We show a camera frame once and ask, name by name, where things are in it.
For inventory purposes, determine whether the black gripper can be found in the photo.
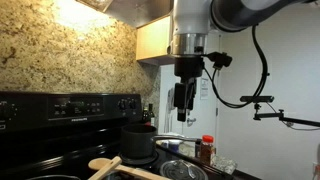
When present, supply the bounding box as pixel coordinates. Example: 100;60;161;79
173;56;205;123

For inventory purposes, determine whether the glass lid with steel rim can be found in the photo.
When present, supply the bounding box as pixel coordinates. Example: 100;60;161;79
159;159;209;180

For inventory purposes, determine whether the blue jar with white lid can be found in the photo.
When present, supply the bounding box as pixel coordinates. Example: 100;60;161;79
167;139;182;153

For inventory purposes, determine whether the white paper notice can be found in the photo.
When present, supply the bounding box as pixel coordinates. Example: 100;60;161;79
199;77;210;101

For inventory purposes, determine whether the dark glass bottle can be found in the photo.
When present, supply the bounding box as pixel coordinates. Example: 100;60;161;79
147;103;156;127
142;107;151;126

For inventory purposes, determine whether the spice jar with red cap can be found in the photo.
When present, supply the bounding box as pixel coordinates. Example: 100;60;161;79
199;134;216;167

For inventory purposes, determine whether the wooden cabinet with white door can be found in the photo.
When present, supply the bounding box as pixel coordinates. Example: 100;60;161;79
135;14;176;66

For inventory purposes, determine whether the clear crinkled plastic container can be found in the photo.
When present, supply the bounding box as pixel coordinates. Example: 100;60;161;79
211;154;238;175

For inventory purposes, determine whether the steel range hood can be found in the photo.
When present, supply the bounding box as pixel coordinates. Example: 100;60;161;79
75;0;174;29

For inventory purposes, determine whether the light wooden spatula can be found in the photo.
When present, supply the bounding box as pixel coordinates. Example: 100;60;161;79
88;155;123;180

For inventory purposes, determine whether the brown wooden spoon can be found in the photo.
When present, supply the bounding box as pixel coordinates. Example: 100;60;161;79
87;157;171;180

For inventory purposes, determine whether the black electric stove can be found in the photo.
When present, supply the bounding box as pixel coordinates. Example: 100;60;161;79
0;90;234;180

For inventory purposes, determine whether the silver door handle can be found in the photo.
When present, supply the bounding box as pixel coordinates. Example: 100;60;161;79
186;117;198;128

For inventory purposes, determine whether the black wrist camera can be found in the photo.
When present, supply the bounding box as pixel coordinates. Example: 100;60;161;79
205;51;233;70

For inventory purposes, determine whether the black pot with steel handle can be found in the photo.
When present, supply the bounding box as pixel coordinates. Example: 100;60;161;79
119;123;203;160

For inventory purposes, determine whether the black bar-shaped camera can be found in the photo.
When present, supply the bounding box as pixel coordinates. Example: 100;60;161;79
239;95;275;103

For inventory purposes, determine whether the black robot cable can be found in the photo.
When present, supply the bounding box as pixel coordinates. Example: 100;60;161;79
203;24;269;109

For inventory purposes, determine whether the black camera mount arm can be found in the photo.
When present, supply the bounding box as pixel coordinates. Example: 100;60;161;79
252;102;320;128

